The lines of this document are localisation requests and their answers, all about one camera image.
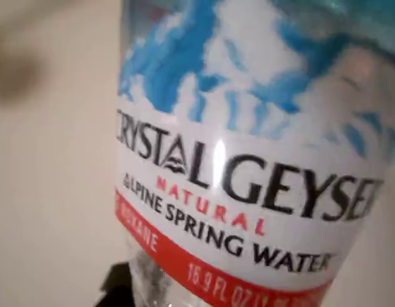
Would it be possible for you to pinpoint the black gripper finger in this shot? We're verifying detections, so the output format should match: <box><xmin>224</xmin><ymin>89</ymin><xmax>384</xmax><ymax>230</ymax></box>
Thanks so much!
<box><xmin>99</xmin><ymin>261</ymin><xmax>141</xmax><ymax>307</ymax></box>

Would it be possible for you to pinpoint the clear plastic water bottle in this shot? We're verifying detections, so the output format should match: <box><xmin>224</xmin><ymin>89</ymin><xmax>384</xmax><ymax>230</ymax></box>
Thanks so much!
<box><xmin>112</xmin><ymin>0</ymin><xmax>395</xmax><ymax>307</ymax></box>

